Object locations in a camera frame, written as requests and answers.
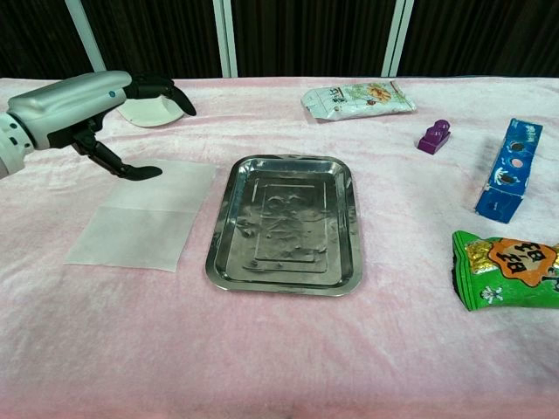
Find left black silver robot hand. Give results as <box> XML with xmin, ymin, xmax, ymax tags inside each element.
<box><xmin>7</xmin><ymin>70</ymin><xmax>197</xmax><ymax>181</ymax></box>

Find metal tray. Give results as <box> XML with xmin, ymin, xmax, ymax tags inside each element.
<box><xmin>204</xmin><ymin>154</ymin><xmax>363</xmax><ymax>297</ymax></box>

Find white slipper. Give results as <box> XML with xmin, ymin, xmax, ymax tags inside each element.
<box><xmin>116</xmin><ymin>94</ymin><xmax>185</xmax><ymax>128</ymax></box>

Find black curtain panel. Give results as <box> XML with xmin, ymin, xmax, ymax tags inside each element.
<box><xmin>0</xmin><ymin>0</ymin><xmax>97</xmax><ymax>79</ymax></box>
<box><xmin>230</xmin><ymin>0</ymin><xmax>397</xmax><ymax>79</ymax></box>
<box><xmin>399</xmin><ymin>0</ymin><xmax>559</xmax><ymax>79</ymax></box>
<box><xmin>80</xmin><ymin>0</ymin><xmax>224</xmax><ymax>79</ymax></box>

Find blue cookie box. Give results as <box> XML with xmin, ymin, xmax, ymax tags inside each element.
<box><xmin>474</xmin><ymin>117</ymin><xmax>545</xmax><ymax>224</ymax></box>

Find pink table cloth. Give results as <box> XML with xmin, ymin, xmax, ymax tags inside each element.
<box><xmin>0</xmin><ymin>77</ymin><xmax>559</xmax><ymax>419</ymax></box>

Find white frame post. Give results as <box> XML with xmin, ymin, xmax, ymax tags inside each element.
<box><xmin>380</xmin><ymin>0</ymin><xmax>415</xmax><ymax>79</ymax></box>
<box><xmin>64</xmin><ymin>0</ymin><xmax>109</xmax><ymax>74</ymax></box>
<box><xmin>212</xmin><ymin>0</ymin><xmax>239</xmax><ymax>79</ymax></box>

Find white paper sheet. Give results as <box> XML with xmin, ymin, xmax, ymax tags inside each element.
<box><xmin>64</xmin><ymin>157</ymin><xmax>217</xmax><ymax>274</ymax></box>

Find small purple toy block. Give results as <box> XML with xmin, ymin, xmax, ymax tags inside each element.
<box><xmin>416</xmin><ymin>118</ymin><xmax>453</xmax><ymax>155</ymax></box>

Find green snack bag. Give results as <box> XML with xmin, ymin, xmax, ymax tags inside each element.
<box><xmin>451</xmin><ymin>230</ymin><xmax>559</xmax><ymax>312</ymax></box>

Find white snack bag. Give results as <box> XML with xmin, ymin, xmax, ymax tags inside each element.
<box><xmin>300</xmin><ymin>80</ymin><xmax>418</xmax><ymax>123</ymax></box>

